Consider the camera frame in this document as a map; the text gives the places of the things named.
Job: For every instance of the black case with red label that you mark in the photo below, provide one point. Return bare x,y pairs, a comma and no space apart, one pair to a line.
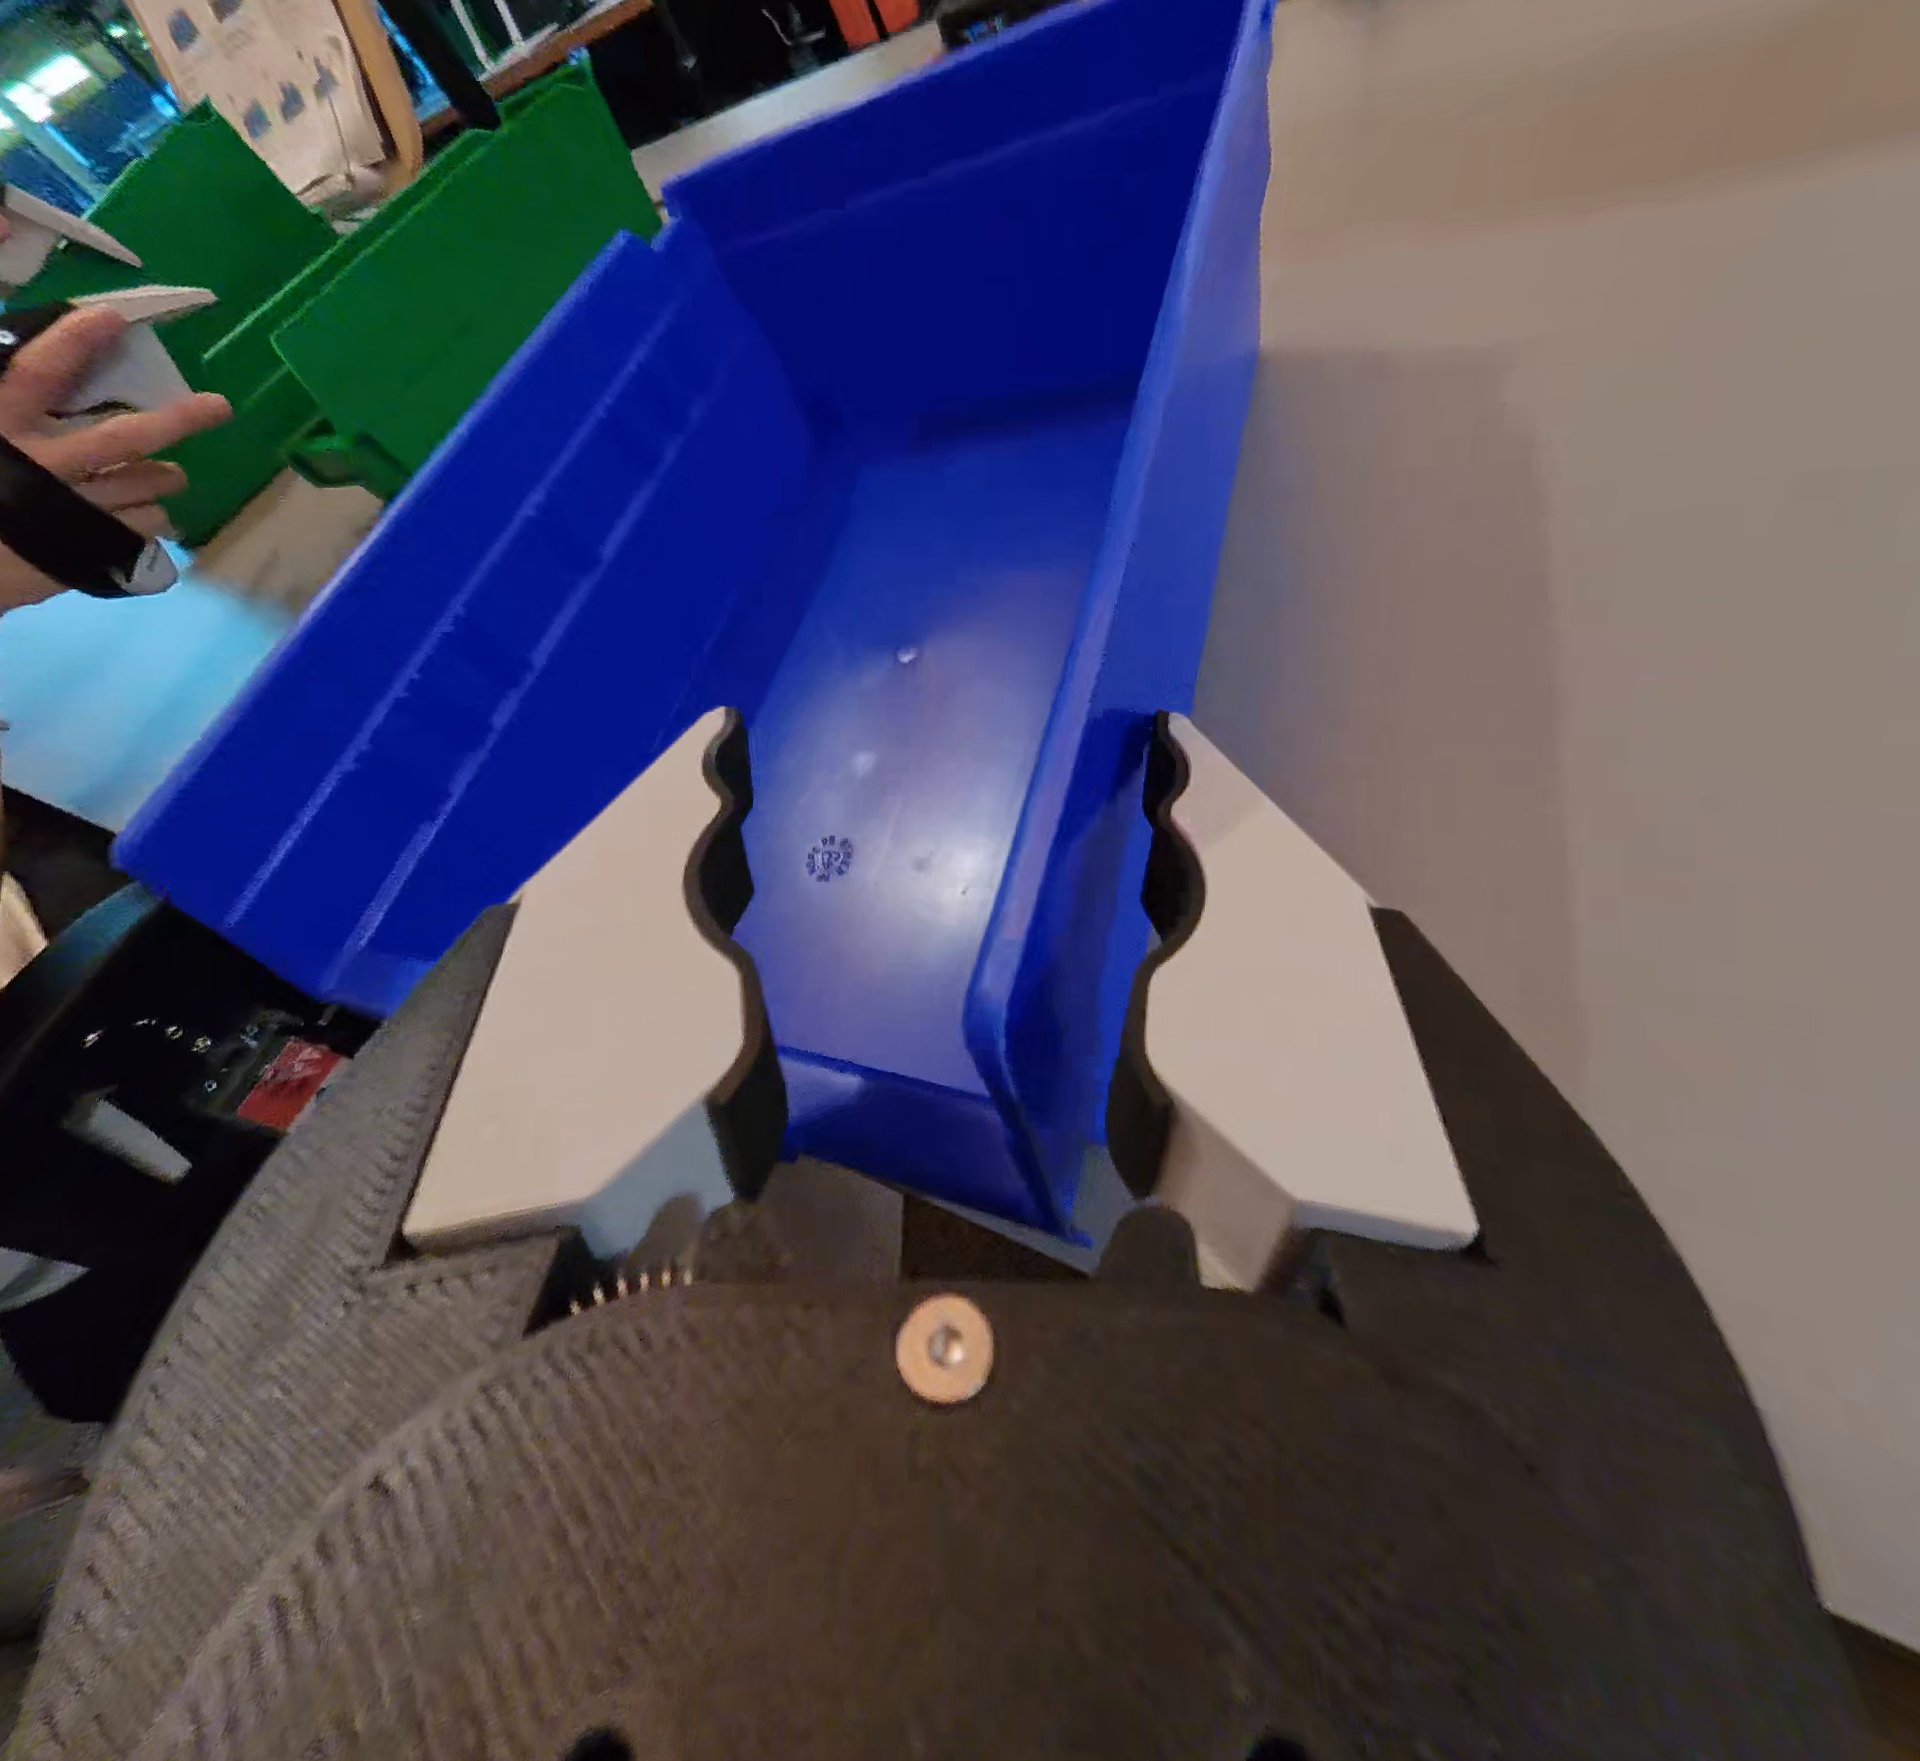
150,1072

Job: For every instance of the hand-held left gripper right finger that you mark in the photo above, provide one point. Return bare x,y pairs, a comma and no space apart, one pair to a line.
1306,1072

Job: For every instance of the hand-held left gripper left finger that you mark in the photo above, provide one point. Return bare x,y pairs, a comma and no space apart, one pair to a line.
586,1043

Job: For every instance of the grey desk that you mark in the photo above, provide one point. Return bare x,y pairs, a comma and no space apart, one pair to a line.
1577,592

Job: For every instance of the blue plastic bin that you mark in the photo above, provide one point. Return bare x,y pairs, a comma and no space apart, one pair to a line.
931,743

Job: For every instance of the large green plastic bin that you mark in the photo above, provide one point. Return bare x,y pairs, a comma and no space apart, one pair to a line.
212,216
451,293

